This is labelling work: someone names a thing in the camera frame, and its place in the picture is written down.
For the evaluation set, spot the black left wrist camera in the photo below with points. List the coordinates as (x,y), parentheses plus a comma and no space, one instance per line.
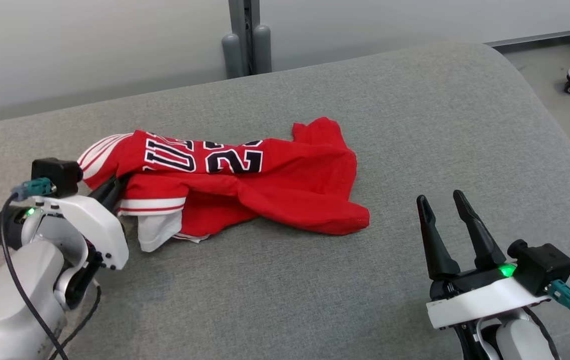
(59,175)

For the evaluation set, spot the red basketball jersey white trim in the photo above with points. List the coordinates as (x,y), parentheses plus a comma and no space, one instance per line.
(174,155)

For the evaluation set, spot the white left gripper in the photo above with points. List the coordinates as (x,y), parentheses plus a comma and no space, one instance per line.
(99,230)

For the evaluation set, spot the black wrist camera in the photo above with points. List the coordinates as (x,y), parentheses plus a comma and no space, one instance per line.
(542,267)
(59,175)

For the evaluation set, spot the grey partition post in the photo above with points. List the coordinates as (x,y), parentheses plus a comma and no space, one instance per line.
(239,30)

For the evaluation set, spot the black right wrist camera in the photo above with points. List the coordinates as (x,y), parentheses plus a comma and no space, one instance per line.
(542,267)

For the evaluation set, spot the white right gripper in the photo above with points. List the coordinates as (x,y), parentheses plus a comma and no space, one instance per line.
(480,302)

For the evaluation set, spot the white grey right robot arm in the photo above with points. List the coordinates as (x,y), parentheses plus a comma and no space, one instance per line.
(512,340)

